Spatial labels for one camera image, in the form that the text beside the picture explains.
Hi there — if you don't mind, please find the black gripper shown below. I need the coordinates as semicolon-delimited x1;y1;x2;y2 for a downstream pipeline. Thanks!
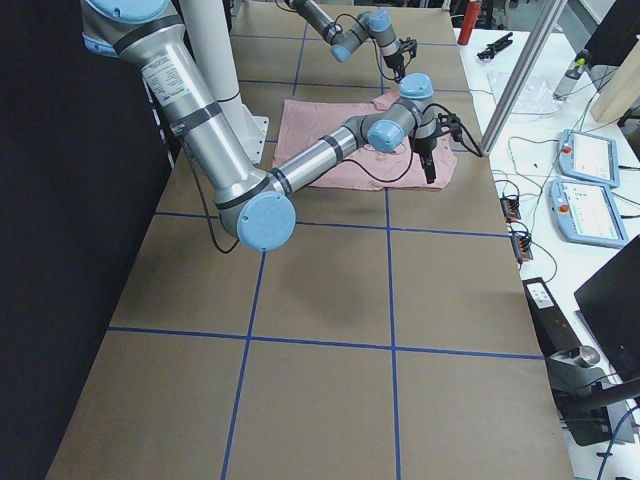
382;37;418;84
412;113;462;185

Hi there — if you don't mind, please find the pink Snoopy t-shirt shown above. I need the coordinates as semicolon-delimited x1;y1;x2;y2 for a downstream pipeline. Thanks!
272;92;458;192

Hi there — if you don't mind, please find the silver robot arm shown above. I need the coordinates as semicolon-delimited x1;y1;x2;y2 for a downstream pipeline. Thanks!
81;1;466;251
285;1;417;84

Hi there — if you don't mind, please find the black folded tripod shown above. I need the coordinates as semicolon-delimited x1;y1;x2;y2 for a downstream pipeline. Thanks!
476;32;513;62

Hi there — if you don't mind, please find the orange black connector board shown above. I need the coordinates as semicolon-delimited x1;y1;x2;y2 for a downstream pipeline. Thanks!
500;196;521;223

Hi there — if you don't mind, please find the red cylinder bottle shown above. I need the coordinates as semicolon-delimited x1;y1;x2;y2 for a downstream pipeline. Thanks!
457;0;482;46

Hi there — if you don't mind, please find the clear plastic bag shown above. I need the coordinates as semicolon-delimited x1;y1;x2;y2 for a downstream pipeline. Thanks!
487;71;560;115

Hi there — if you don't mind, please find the far blue teach pendant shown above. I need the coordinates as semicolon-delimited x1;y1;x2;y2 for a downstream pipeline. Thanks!
558;129;620;188

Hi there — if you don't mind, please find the blue teach pendant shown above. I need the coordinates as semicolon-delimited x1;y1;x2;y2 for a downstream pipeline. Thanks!
558;129;620;188
549;178;629;249

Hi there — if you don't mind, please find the near blue teach pendant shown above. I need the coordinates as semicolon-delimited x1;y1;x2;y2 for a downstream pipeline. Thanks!
549;178;629;249

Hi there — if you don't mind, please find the black box white label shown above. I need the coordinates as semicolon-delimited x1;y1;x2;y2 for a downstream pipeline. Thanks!
522;277;580;357

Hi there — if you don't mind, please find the black monitor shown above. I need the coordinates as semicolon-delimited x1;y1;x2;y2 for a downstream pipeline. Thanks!
574;238;640;380

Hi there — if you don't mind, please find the grey metal stand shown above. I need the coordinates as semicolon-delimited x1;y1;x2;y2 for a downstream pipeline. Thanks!
545;346;639;446

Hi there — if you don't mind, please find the aluminium frame post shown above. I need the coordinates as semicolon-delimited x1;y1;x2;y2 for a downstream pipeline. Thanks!
480;0;568;155

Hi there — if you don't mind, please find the white pedestal column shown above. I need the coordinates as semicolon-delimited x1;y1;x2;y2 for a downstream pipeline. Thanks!
179;0;241;110

